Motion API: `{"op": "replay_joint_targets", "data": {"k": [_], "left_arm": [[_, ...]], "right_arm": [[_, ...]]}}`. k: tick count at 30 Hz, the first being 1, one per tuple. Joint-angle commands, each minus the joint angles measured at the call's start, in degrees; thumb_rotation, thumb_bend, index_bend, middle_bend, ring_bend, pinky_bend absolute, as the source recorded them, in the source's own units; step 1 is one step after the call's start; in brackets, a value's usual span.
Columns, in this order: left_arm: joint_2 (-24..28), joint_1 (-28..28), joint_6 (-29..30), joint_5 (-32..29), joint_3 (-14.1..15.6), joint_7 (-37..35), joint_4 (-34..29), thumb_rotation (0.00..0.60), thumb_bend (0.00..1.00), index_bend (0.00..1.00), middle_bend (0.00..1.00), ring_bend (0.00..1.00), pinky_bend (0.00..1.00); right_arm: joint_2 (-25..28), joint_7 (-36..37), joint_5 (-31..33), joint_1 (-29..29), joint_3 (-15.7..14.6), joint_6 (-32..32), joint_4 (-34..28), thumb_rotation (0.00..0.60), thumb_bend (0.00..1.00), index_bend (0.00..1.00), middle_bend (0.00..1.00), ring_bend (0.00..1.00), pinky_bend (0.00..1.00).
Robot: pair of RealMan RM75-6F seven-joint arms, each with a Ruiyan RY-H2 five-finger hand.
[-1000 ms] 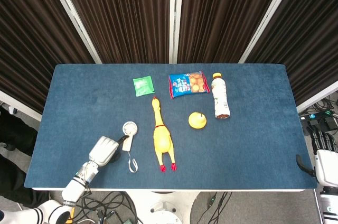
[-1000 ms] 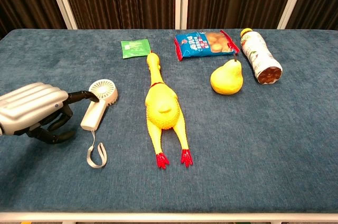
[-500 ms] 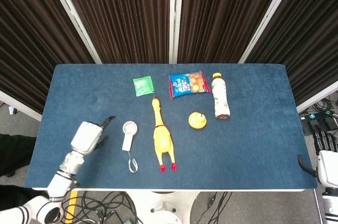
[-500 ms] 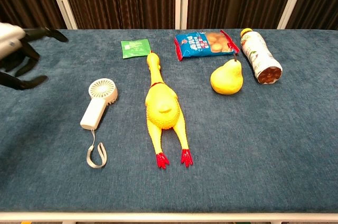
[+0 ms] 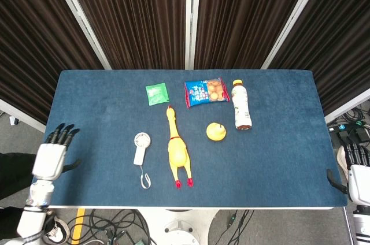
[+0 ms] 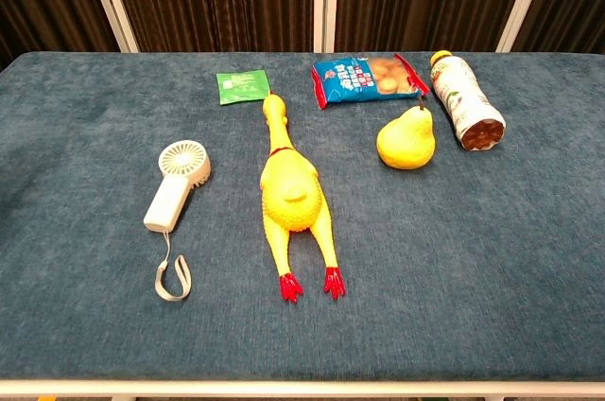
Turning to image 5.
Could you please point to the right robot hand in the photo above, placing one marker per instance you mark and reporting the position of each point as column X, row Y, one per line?
column 359, row 181

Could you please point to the yellow floor tape strip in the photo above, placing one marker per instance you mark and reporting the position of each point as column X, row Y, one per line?
column 78, row 224

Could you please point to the blue table cloth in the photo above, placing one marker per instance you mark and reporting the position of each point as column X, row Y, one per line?
column 260, row 164

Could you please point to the black trouser leg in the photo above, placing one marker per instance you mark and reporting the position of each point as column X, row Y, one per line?
column 14, row 172

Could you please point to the blue snack bag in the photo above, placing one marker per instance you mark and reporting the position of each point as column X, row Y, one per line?
column 199, row 94

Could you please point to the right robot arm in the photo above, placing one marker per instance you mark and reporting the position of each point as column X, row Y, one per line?
column 362, row 224

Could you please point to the tea bottle with yellow cap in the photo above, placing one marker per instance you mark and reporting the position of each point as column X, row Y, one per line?
column 241, row 103

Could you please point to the white handheld fan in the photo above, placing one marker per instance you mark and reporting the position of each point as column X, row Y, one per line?
column 138, row 155

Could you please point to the white table frame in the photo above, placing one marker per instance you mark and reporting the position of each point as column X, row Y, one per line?
column 202, row 208

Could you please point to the grey sneaker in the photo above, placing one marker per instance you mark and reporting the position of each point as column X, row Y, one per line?
column 57, row 229

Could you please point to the brown partition panel white frame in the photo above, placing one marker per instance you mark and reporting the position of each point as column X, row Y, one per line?
column 138, row 16
column 31, row 48
column 245, row 16
column 341, row 54

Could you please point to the yellow toy pear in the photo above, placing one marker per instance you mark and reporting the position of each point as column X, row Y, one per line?
column 215, row 133

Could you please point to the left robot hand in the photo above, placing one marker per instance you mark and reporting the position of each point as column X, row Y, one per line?
column 49, row 161

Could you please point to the yellow rubber chicken toy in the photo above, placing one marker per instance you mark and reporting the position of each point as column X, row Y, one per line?
column 177, row 155

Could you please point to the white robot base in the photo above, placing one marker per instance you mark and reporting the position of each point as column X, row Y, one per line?
column 179, row 224

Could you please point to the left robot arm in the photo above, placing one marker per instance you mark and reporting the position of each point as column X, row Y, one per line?
column 34, row 213

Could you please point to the green foil packet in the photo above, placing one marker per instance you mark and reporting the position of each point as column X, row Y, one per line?
column 157, row 94

